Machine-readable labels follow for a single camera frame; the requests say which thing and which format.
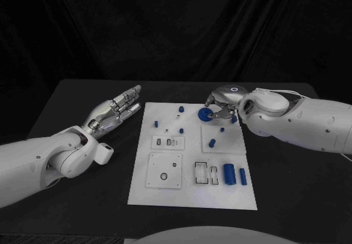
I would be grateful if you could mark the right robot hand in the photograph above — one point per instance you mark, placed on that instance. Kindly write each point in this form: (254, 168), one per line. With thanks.
(228, 94)

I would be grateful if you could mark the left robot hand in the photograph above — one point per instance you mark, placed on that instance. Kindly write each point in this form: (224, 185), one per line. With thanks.
(110, 112)

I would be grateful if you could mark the blue gear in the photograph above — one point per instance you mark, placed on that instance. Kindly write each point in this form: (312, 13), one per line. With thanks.
(204, 113)

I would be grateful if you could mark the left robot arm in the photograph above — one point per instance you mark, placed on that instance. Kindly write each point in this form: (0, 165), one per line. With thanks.
(31, 164)

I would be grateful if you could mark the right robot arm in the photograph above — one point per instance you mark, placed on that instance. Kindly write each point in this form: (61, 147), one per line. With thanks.
(302, 122)

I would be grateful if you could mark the white task board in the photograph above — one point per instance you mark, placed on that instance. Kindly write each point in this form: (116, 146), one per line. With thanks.
(189, 194)

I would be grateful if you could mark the large blue peg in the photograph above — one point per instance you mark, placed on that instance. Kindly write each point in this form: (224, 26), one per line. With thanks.
(213, 143)

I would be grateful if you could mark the thick blue cylinder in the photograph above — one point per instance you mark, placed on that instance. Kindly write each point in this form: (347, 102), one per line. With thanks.
(230, 174)

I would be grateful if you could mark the thin blue cylinder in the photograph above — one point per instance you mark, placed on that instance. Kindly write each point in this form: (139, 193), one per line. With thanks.
(243, 176)

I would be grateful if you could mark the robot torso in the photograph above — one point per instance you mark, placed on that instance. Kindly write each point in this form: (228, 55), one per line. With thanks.
(214, 236)

